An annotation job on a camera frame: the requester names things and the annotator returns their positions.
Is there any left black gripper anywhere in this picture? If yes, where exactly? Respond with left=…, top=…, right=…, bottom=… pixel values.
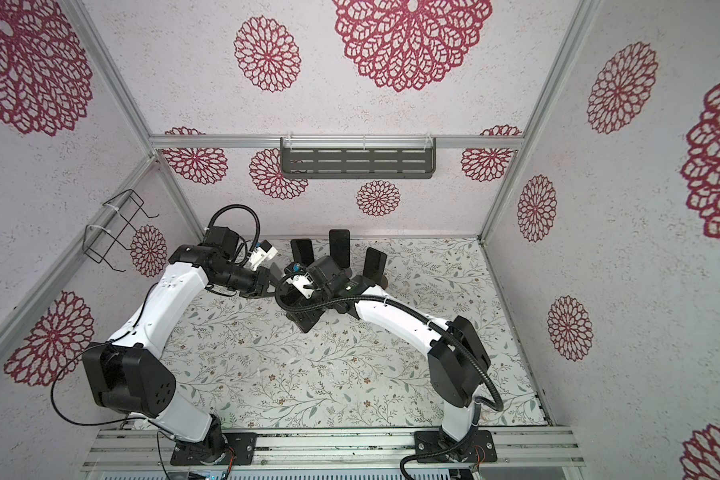
left=214, top=264, right=289, bottom=300

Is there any black phone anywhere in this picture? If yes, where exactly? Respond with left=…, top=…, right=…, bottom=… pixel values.
left=290, top=238, right=315, bottom=267
left=329, top=229, right=351, bottom=269
left=362, top=247, right=387, bottom=282

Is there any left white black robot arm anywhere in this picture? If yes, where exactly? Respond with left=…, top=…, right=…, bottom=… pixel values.
left=82, top=241, right=278, bottom=454

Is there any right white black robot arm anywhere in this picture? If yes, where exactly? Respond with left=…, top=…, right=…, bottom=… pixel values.
left=274, top=253, right=504, bottom=442

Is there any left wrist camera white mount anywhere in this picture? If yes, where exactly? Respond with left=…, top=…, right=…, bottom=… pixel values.
left=245, top=240, right=278, bottom=271

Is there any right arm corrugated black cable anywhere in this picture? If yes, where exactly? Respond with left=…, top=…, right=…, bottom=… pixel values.
left=274, top=272, right=505, bottom=480

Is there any aluminium front rail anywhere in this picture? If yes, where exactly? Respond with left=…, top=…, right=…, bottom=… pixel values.
left=80, top=427, right=585, bottom=473

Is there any grey slotted wall shelf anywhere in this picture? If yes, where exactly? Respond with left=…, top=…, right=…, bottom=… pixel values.
left=279, top=137, right=437, bottom=180

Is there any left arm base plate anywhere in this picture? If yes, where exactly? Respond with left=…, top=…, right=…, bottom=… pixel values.
left=170, top=432, right=258, bottom=466

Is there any black wire wall rack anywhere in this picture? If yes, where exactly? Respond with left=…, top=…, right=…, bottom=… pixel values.
left=80, top=189, right=159, bottom=273

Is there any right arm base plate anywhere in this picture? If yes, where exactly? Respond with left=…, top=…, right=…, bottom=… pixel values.
left=413, top=429, right=498, bottom=463

